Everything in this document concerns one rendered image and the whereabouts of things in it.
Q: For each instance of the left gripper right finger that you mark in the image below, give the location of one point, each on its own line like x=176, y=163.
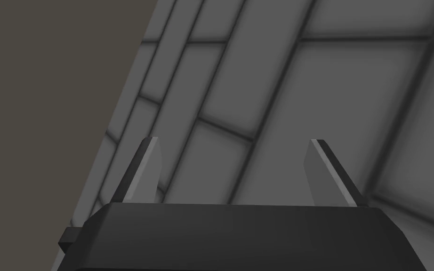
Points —
x=328, y=180

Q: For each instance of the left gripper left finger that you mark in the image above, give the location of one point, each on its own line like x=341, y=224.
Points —
x=143, y=176

